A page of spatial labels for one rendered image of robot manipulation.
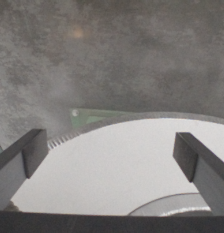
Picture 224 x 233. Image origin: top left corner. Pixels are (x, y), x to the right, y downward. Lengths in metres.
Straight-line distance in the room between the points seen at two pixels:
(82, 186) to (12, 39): 0.69
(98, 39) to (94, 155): 0.46
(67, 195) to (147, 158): 0.22
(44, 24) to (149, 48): 0.43
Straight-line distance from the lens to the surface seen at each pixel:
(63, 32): 0.76
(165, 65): 0.76
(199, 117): 0.66
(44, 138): 0.16
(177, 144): 0.16
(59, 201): 0.43
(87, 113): 0.90
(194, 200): 0.45
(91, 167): 0.46
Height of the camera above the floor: 0.69
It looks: 49 degrees down
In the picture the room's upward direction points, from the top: 168 degrees counter-clockwise
